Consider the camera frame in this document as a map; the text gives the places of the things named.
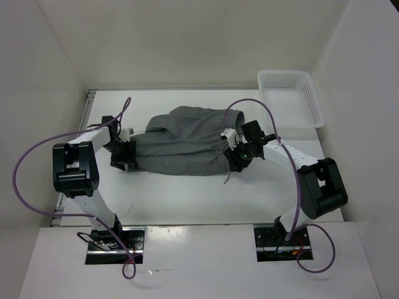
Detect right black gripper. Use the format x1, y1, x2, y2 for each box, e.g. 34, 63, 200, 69
224, 138, 254, 173

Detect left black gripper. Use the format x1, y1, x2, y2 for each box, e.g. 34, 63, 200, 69
102, 139, 137, 171

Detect grey shorts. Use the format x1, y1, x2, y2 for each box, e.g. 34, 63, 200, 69
127, 106, 244, 176

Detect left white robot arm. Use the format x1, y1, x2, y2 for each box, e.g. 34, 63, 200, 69
52, 116, 137, 250

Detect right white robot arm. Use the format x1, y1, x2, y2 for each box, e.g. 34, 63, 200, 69
221, 121, 348, 245

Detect white plastic basket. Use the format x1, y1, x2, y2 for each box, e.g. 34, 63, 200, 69
257, 70, 325, 129

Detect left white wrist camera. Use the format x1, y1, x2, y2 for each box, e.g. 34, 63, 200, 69
118, 128, 134, 143

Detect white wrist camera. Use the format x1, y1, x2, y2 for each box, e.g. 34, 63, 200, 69
118, 128, 134, 143
221, 128, 242, 150

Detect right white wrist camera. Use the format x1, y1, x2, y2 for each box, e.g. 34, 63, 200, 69
221, 128, 242, 150

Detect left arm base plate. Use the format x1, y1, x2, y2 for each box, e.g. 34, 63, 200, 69
78, 226, 145, 265

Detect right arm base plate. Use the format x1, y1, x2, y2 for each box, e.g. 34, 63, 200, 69
254, 224, 314, 262

